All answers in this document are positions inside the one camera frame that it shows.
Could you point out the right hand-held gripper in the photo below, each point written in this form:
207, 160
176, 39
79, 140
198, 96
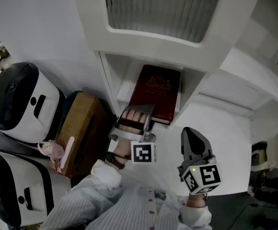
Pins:
209, 174

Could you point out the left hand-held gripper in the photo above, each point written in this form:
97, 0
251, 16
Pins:
143, 152

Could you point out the dark red hardcover book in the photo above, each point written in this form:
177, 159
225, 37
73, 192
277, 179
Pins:
158, 90

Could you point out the white shelf compartment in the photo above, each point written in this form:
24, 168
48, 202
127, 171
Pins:
119, 68

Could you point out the person's right forearm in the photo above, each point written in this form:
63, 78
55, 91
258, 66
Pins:
196, 214

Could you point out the person's left forearm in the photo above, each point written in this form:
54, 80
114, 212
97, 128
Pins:
120, 147

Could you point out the white desk with shelf hutch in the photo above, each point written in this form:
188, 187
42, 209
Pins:
213, 133

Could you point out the person's left hand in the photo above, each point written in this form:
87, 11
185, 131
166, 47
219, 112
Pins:
134, 116

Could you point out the dark brown wrist watch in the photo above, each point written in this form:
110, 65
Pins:
116, 160

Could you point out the large brown cardboard box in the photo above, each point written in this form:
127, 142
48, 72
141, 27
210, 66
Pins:
81, 121

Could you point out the dark green round cushion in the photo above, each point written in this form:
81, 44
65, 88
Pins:
71, 97

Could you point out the pale pink flat stick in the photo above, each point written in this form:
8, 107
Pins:
68, 150

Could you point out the white and black robot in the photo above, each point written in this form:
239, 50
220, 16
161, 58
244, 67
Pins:
47, 114
36, 176

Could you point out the person's striped white shirt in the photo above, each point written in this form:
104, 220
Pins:
119, 210

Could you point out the pink cloth bundle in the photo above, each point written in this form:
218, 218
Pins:
51, 150

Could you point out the white frosted glass cabinet door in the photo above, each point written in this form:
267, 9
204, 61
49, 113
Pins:
91, 20

